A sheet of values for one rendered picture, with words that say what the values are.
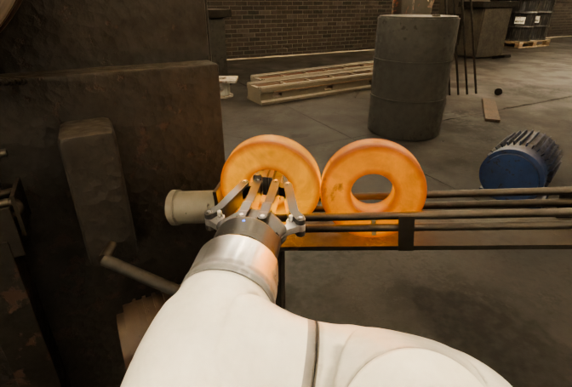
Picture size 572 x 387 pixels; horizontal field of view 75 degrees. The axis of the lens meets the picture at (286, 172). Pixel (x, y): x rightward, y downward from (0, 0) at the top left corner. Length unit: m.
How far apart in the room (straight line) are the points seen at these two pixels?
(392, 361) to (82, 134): 0.52
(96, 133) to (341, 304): 1.04
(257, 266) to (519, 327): 1.27
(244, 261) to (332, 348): 0.11
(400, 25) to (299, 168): 2.40
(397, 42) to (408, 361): 2.71
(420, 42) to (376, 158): 2.36
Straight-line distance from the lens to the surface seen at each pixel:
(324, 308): 1.40
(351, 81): 4.58
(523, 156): 2.10
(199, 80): 0.75
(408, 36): 2.87
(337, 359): 0.29
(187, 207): 0.62
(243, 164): 0.56
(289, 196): 0.50
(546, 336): 1.56
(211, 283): 0.32
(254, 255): 0.36
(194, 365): 0.27
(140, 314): 0.67
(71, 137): 0.64
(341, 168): 0.55
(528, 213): 0.61
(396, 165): 0.55
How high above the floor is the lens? 0.98
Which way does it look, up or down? 25 degrees down
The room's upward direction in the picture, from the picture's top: straight up
